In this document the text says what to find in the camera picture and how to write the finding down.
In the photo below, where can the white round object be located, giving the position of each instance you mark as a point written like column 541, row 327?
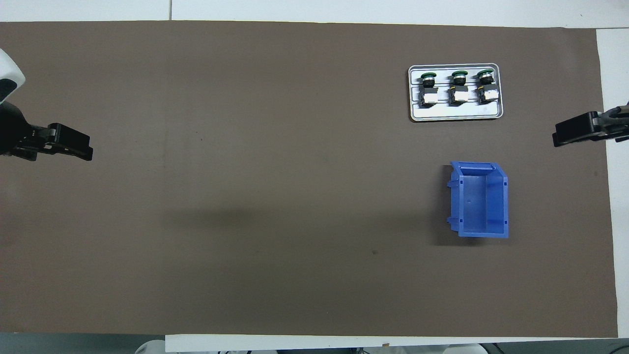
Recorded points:
column 150, row 347

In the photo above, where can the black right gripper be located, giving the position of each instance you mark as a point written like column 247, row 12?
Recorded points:
column 612, row 130

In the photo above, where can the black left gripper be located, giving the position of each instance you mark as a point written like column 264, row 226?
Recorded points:
column 14, row 135

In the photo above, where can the brown table mat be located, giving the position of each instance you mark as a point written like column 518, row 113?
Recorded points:
column 245, row 172

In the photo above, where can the green push button switch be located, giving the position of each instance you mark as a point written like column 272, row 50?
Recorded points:
column 428, row 96
column 459, row 93
column 487, row 92

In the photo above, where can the blue plastic bin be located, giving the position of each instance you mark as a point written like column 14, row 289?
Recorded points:
column 474, row 201

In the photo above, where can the silver metal tray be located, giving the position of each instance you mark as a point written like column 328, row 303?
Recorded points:
column 457, row 113

